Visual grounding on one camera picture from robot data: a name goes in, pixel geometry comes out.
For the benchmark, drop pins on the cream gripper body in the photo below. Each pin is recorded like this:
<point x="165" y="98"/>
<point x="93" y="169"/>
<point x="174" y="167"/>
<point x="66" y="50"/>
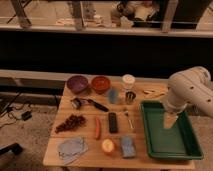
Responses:
<point x="169" y="119"/>

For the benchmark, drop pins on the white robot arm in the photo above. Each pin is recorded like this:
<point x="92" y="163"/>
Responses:
<point x="187" y="86"/>

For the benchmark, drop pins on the green plastic tray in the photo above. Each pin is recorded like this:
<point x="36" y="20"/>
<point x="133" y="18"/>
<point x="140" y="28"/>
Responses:
<point x="176" y="143"/>

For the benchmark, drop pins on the wooden utensil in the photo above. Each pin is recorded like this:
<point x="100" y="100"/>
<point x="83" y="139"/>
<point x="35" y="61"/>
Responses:
<point x="149" y="93"/>

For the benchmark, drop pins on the blue sponge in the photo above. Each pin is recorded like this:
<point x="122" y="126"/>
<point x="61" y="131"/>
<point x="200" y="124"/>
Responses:
<point x="127" y="147"/>

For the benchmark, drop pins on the white cup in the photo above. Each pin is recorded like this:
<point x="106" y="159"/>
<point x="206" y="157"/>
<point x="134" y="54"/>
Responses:
<point x="128" y="81"/>

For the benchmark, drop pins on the black rectangular block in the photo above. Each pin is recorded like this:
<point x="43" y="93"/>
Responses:
<point x="112" y="119"/>

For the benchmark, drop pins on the orange fruit half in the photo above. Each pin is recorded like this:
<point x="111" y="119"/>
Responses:
<point x="108" y="146"/>

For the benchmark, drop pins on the orange carrot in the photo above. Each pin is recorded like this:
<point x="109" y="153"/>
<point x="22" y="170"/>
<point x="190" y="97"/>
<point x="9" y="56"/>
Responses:
<point x="98" y="128"/>

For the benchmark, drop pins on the red bowl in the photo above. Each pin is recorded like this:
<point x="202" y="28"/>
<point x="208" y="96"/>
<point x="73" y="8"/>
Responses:
<point x="100" y="84"/>

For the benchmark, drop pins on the bunch of dark grapes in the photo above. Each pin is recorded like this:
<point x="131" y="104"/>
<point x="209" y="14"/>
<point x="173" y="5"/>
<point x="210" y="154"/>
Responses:
<point x="71" y="123"/>

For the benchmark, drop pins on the purple bowl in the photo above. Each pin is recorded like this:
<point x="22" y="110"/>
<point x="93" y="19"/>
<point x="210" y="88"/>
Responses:
<point x="77" y="84"/>

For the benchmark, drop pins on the blue grey cloth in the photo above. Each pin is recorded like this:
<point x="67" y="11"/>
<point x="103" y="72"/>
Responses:
<point x="71" y="149"/>

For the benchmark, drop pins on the black power adapter with cable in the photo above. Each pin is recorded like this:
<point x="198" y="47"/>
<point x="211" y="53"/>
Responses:
<point x="11" y="113"/>

